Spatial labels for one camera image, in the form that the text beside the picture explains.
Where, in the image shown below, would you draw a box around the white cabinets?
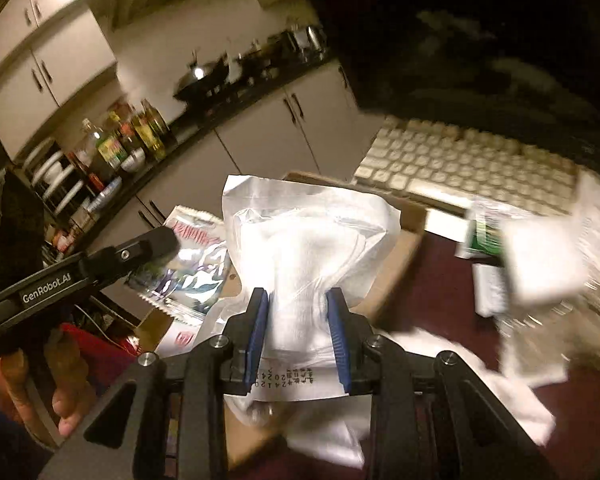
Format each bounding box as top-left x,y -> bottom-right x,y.
100,60 -> 381,256
0,0 -> 261,162

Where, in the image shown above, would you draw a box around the small oil bottle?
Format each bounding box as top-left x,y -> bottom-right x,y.
142,100 -> 172,149
109,110 -> 138,161
130,109 -> 157,159

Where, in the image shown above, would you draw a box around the green and white packet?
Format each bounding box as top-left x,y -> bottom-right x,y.
455,200 -> 512,267

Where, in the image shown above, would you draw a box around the small white paper packet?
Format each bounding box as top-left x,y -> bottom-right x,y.
472,262 -> 514,317

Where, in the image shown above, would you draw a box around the white towel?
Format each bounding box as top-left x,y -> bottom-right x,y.
221,175 -> 402,427

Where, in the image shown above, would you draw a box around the white bowl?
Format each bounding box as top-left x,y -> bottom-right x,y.
120,152 -> 147,174

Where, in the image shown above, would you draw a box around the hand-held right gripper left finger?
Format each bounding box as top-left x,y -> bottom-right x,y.
40,287 -> 271,480

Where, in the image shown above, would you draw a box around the person's left hand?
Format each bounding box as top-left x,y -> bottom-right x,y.
0,327 -> 98,450

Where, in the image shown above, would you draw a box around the white lower cabinets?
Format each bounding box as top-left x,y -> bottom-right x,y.
100,60 -> 381,256

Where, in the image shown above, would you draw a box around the white keyboard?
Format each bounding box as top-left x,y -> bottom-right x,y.
352,115 -> 582,212

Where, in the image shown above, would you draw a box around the large cooking oil bottle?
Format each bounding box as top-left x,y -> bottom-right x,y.
81,119 -> 127,175

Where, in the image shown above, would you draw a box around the black monitor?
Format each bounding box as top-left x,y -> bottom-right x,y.
285,0 -> 600,173

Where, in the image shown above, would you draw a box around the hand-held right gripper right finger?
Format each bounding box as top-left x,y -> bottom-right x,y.
326,287 -> 556,480

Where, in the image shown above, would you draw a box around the white packet with red label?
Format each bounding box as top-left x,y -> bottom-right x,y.
155,306 -> 231,361

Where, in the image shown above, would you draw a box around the dark sauce bottle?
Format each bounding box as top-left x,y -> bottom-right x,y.
69,151 -> 104,192

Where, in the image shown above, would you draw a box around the dish rack with plates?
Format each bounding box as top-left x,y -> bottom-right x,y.
22,137 -> 89,217

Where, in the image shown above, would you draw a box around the white square packet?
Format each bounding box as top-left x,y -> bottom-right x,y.
500,215 -> 589,307

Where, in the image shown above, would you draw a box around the red cloth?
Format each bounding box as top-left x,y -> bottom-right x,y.
60,322 -> 148,361

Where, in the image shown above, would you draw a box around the steel kettle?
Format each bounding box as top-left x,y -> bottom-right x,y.
290,24 -> 327,54

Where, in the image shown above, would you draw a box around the white upper cabinets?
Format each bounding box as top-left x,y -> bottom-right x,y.
0,0 -> 261,162

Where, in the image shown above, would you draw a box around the dark cooking pot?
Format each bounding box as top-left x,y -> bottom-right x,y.
235,46 -> 282,82

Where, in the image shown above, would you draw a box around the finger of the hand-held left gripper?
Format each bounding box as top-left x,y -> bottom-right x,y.
112,226 -> 180,281

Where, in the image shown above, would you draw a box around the blue patterned plate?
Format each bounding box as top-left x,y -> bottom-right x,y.
86,177 -> 124,212

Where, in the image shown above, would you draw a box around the clear plastic bag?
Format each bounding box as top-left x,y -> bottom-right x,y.
495,174 -> 600,388

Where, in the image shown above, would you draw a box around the black wok with steel lid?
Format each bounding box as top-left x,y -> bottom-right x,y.
172,56 -> 232,104

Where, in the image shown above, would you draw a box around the silver foil packet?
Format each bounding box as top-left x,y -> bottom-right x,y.
129,205 -> 232,322

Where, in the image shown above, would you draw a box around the black kitchen counter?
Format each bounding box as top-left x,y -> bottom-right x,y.
92,52 -> 333,211

